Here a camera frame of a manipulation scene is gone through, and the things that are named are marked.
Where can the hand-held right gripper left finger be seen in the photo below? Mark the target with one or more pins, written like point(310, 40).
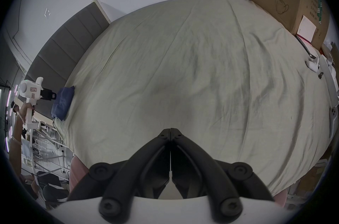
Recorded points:
point(148, 164)

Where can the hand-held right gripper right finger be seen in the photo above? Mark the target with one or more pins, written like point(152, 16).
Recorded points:
point(194, 164)

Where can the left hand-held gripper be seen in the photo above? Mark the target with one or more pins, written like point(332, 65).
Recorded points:
point(29, 88)

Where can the person's left forearm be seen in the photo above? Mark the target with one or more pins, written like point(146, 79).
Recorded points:
point(16, 148)

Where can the person's left hand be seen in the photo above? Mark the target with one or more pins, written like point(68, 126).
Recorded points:
point(26, 111)

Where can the dark blue folded garment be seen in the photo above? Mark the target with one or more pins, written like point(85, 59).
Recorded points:
point(62, 102)

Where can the grey padded headboard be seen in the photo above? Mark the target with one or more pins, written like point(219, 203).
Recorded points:
point(61, 45)

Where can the bed with beige sheet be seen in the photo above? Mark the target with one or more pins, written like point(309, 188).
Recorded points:
point(190, 79)

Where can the white hand controller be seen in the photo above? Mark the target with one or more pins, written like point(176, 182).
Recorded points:
point(333, 121)
point(312, 64)

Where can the white flat box red edge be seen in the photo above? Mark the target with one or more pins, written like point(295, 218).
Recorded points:
point(307, 46)

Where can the white paper booklet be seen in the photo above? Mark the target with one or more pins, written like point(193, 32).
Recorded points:
point(306, 28)

